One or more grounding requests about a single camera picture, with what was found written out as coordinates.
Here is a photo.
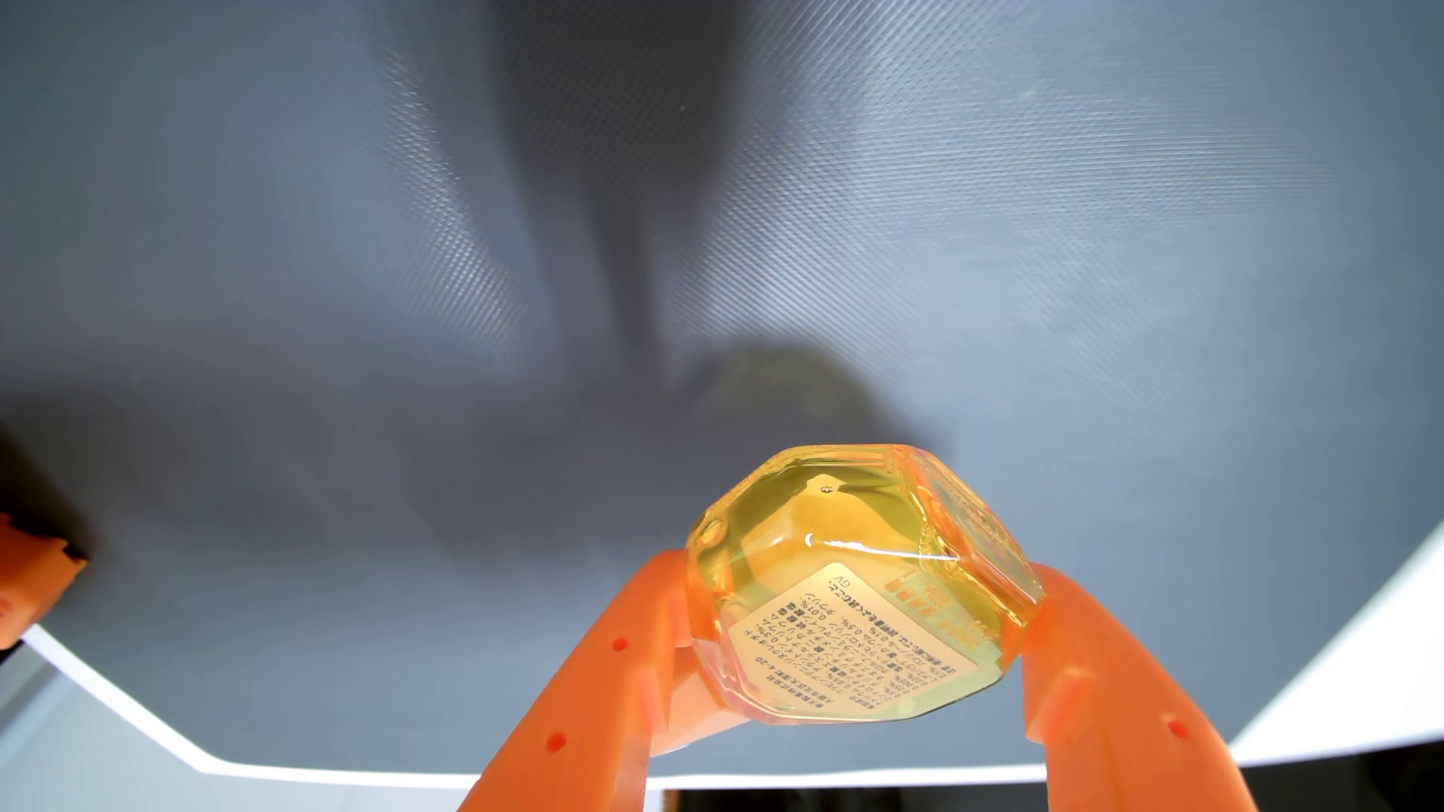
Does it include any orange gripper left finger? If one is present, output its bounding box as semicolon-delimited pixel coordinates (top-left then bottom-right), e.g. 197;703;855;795
456;549;693;812

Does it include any grey textured mat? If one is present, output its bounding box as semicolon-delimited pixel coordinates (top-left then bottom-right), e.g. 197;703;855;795
0;0;1444;782

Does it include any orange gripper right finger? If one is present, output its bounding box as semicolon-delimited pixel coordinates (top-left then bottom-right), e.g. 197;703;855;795
1020;562;1260;812

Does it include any yellow eyedrop bottle orange cap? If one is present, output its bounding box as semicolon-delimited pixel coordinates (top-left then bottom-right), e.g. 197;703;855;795
652;443;1046;755

